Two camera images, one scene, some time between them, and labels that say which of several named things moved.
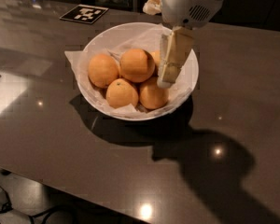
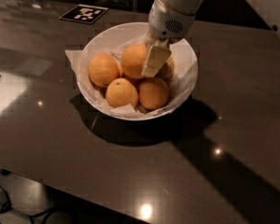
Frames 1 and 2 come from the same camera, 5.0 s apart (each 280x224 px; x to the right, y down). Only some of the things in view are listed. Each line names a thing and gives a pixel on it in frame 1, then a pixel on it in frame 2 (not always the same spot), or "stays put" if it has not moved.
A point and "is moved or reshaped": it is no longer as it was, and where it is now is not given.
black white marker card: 84,13 stays put
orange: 153,96 stays put
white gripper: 187,7 -> 165,20
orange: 120,92 stays put
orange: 102,70 stays put
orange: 136,65 is moved or reshaped
